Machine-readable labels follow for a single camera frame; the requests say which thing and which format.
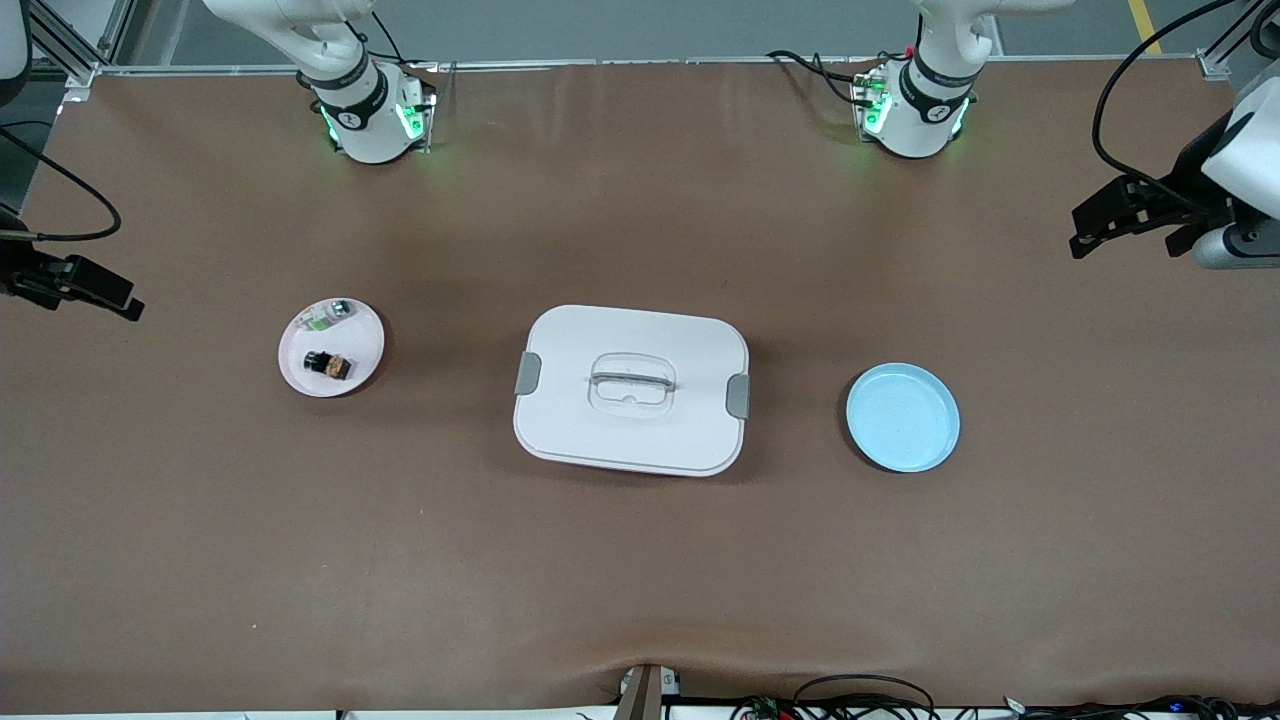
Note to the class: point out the white lidded pink lunch box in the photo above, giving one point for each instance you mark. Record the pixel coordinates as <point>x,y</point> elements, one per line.
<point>630,440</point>

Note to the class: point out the light blue round plate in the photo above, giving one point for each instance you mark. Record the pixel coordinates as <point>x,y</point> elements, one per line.
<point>903,418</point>

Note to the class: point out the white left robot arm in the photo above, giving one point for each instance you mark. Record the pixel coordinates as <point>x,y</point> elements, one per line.
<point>925,110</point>

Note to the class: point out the small black-brown object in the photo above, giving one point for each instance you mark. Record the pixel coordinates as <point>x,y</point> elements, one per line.
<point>330,366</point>

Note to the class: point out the grey box latch clip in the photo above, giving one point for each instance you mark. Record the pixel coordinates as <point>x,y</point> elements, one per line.
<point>738,396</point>
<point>527,374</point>

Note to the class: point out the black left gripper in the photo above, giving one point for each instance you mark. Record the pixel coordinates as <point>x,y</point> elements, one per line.
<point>1190,171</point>

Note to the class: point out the metal table edge rail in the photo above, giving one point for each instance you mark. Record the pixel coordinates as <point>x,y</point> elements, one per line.
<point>650,62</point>

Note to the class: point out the pink round plate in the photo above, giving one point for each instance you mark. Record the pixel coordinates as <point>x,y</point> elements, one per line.
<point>350,340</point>

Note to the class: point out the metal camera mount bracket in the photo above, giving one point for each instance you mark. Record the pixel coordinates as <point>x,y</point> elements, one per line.
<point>645,695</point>

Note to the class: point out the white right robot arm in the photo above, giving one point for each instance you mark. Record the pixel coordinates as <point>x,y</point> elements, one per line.
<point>365,110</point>

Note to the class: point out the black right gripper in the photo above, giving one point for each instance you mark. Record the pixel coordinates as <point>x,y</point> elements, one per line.
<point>22,272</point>

